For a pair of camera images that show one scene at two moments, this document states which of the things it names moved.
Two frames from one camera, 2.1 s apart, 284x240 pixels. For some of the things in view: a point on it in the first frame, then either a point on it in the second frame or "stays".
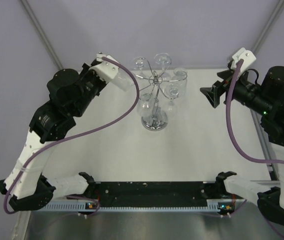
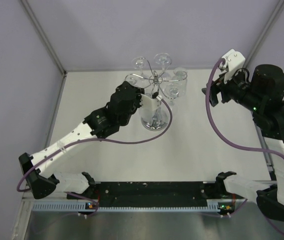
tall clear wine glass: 140,62 stays
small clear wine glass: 145,107 -> 152,118
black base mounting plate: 155,192 stays
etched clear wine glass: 163,59 stays
